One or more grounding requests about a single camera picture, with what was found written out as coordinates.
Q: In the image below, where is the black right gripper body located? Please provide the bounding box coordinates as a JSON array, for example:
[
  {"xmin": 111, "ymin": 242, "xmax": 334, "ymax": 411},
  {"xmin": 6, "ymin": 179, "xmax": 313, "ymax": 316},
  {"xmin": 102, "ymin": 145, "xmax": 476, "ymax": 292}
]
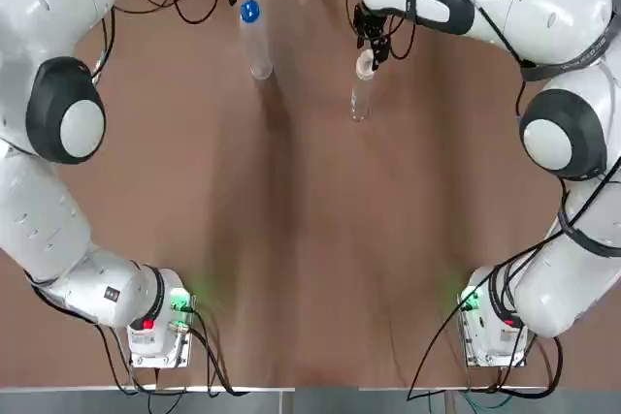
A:
[{"xmin": 352, "ymin": 1, "xmax": 389, "ymax": 40}]

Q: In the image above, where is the clear condiment bottle white cap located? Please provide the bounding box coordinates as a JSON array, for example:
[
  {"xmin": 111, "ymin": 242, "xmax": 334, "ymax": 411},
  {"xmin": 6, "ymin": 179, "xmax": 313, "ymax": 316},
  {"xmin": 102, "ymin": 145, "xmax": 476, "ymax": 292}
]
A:
[{"xmin": 349, "ymin": 52, "xmax": 377, "ymax": 123}]

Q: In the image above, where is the clear drink bottle blue cap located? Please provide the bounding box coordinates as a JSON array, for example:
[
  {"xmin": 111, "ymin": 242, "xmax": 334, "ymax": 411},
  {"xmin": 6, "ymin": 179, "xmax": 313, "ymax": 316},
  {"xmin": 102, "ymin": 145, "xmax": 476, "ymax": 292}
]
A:
[{"xmin": 239, "ymin": 0, "xmax": 275, "ymax": 80}]

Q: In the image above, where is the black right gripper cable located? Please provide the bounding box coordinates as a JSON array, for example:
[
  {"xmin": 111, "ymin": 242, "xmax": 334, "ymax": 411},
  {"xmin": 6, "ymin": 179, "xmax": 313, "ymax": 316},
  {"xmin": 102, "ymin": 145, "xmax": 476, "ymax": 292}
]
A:
[{"xmin": 345, "ymin": 0, "xmax": 417, "ymax": 60}]

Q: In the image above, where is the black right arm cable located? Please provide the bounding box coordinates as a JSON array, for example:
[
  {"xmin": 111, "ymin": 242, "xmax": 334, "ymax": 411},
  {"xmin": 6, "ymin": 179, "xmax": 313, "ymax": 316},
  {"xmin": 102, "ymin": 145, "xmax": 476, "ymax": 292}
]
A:
[{"xmin": 455, "ymin": 0, "xmax": 621, "ymax": 119}]

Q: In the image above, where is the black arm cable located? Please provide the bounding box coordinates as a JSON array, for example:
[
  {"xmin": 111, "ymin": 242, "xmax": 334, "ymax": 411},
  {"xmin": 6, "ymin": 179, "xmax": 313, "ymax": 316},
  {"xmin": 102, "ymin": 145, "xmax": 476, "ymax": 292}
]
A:
[
  {"xmin": 89, "ymin": 6, "xmax": 117, "ymax": 91},
  {"xmin": 455, "ymin": 0, "xmax": 621, "ymax": 119}
]

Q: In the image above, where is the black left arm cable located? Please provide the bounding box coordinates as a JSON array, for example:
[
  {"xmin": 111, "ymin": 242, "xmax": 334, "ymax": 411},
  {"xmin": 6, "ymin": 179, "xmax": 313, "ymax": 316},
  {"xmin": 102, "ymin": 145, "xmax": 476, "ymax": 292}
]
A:
[{"xmin": 89, "ymin": 6, "xmax": 117, "ymax": 91}]

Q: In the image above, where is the black right base cable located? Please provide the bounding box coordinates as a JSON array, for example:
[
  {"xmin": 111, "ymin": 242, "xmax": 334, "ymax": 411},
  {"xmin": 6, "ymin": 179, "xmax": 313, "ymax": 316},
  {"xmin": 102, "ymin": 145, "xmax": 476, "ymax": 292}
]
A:
[{"xmin": 406, "ymin": 219, "xmax": 567, "ymax": 400}]

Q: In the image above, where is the black base cable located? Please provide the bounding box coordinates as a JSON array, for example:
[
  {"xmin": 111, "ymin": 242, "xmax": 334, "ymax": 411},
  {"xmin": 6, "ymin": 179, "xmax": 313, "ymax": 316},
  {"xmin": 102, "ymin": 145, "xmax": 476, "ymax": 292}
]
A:
[
  {"xmin": 91, "ymin": 304, "xmax": 253, "ymax": 398},
  {"xmin": 406, "ymin": 219, "xmax": 567, "ymax": 400}
]

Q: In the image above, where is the black left base cable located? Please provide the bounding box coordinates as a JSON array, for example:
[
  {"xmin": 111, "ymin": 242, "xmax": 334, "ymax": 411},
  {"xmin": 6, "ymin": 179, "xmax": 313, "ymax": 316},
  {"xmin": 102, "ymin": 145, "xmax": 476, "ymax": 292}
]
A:
[{"xmin": 91, "ymin": 304, "xmax": 253, "ymax": 398}]

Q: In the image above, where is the green cable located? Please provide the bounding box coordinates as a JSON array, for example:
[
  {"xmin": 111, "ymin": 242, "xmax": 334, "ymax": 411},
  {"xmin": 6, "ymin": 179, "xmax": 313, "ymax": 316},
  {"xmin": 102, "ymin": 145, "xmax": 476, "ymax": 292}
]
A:
[{"xmin": 460, "ymin": 387, "xmax": 515, "ymax": 414}]

